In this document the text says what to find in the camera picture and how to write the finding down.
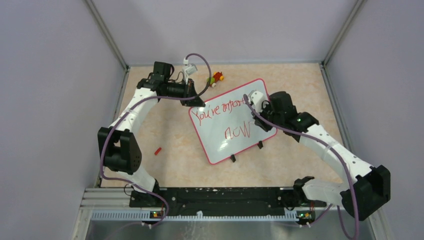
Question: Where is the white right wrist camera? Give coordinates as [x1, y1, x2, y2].
[247, 90, 266, 113]

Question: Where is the red marker cap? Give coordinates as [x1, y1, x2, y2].
[154, 147, 162, 156]

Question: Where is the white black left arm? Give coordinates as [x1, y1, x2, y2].
[97, 60, 206, 207]

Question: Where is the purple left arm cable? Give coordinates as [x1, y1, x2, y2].
[98, 52, 212, 229]

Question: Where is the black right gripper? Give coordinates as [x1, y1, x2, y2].
[251, 101, 284, 132]

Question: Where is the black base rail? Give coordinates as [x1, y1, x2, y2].
[129, 187, 327, 217]

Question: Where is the pink framed whiteboard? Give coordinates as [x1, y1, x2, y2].
[188, 78, 278, 165]

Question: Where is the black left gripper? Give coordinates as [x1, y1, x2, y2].
[164, 78, 206, 108]

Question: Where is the grey cable duct strip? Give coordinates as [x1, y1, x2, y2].
[91, 210, 299, 222]

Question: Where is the colourful toy car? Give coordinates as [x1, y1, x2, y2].
[206, 71, 225, 88]

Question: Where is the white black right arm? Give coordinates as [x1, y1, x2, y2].
[243, 90, 391, 221]

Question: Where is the black whiteboard clip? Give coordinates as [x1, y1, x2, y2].
[230, 154, 236, 163]
[257, 141, 264, 149]

